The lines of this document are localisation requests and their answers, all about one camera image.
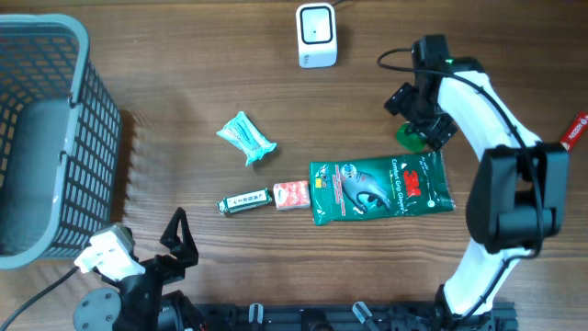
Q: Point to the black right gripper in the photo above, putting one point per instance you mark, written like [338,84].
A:
[435,131]

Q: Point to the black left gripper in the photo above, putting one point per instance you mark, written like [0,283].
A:
[186,250]

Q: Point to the green cap white bottle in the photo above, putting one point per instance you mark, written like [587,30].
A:
[409,139]

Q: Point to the green 3M gloves packet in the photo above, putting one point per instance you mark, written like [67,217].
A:
[375,188]

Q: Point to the green white candy bar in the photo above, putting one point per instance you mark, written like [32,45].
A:
[245,201]

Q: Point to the orange white small box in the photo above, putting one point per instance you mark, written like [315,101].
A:
[292,195]

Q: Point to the teal white packet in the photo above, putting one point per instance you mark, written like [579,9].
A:
[243,134]

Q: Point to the red Nescafe sachet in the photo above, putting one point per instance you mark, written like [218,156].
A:
[575,131]

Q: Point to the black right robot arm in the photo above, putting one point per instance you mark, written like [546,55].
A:
[518,195]

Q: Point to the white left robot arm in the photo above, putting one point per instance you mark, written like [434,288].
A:
[133,298]

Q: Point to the white barcode scanner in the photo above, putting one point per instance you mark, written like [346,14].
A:
[316,35]

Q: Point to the grey plastic mesh basket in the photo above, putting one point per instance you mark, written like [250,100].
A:
[60,135]

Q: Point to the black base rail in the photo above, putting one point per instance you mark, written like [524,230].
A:
[409,316]

